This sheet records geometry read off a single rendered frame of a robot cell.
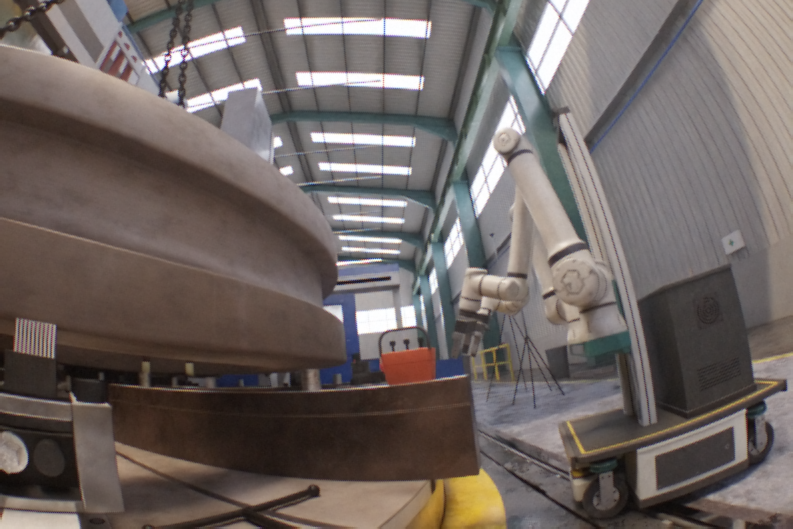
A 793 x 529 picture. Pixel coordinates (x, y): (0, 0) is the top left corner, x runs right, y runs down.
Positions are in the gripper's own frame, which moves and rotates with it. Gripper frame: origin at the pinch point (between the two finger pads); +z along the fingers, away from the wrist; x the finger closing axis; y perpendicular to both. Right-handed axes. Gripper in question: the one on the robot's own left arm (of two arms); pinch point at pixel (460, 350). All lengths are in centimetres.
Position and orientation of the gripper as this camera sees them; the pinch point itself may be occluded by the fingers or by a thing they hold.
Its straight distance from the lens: 150.3
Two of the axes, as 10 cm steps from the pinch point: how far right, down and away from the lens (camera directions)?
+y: -8.6, -1.2, 5.0
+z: -1.9, 9.8, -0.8
